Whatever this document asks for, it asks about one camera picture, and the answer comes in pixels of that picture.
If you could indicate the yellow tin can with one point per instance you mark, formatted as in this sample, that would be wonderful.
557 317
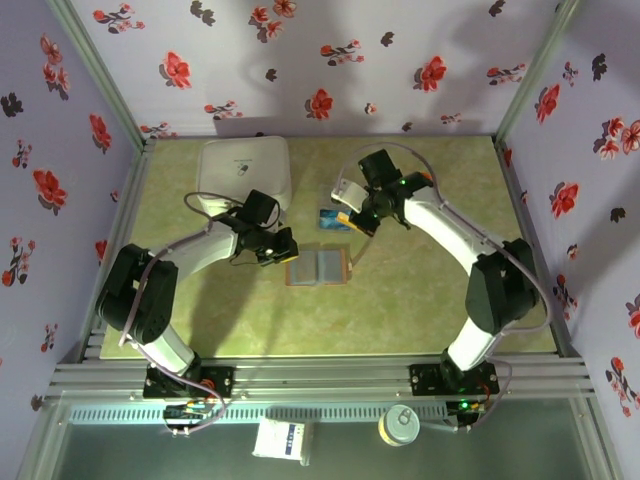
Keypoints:
398 425

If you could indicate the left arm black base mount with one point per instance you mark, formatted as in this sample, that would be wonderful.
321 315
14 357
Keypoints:
220 382

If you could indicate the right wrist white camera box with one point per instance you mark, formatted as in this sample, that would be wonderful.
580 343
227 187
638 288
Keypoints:
347 194

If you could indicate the aluminium frame rail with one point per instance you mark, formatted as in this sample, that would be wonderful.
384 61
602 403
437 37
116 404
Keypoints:
320 377

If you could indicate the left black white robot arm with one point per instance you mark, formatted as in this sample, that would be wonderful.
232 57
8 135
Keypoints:
135 295

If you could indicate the white zipped medicine case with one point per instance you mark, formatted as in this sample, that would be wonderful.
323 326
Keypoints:
235 167

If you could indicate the white paper packet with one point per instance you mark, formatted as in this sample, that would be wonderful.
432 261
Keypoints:
280 440

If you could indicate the blue credit card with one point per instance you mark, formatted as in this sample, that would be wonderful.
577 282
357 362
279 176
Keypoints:
330 220

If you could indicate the aluminium frame post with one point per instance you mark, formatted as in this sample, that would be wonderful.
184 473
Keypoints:
97 70
537 70

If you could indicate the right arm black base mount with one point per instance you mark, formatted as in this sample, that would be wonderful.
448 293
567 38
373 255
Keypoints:
425 380

